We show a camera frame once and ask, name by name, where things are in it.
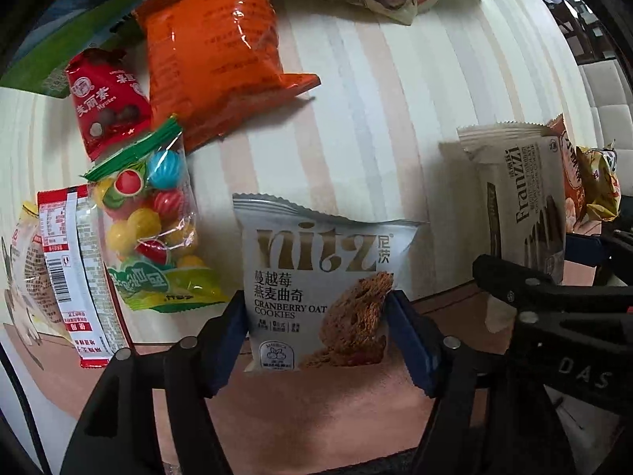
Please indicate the beige snack packet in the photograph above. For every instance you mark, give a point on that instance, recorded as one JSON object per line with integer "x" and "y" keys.
{"x": 37, "y": 267}

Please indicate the orange chip bag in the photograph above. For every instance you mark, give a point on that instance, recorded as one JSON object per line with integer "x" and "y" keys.
{"x": 217, "y": 54}

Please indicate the white wafer packet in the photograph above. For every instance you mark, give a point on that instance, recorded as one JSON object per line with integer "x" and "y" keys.
{"x": 519, "y": 193}

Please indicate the blue printed cardboard box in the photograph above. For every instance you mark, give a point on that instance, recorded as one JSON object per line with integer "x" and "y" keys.
{"x": 64, "y": 44}

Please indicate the yellow snack packet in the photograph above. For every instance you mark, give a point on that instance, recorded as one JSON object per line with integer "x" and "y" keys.
{"x": 601, "y": 193}

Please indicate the silver cookie packet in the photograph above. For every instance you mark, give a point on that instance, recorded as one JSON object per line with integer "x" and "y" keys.
{"x": 316, "y": 277}

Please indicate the orange brown snack packet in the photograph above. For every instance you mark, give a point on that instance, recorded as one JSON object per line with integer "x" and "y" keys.
{"x": 571, "y": 178}

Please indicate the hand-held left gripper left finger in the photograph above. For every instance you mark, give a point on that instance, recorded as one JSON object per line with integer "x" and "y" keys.
{"x": 225, "y": 346}

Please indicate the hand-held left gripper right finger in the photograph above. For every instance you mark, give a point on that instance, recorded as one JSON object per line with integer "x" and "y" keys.
{"x": 413, "y": 346}

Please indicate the clear gumball candy bag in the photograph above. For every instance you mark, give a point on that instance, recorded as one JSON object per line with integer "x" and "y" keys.
{"x": 148, "y": 217}

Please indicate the beige cushioned chair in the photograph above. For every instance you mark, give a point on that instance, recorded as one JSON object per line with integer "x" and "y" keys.
{"x": 611, "y": 104}

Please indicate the dark wooden furniture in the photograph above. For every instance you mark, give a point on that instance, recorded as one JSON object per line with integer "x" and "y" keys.
{"x": 578, "y": 24}

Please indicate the red chocolate packet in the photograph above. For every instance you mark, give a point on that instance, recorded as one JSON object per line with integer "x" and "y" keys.
{"x": 106, "y": 99}

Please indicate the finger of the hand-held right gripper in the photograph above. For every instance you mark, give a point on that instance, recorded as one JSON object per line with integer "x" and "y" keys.
{"x": 544, "y": 294}
{"x": 583, "y": 248}

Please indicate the red and white packet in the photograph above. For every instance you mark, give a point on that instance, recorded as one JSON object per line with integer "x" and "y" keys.
{"x": 74, "y": 257}

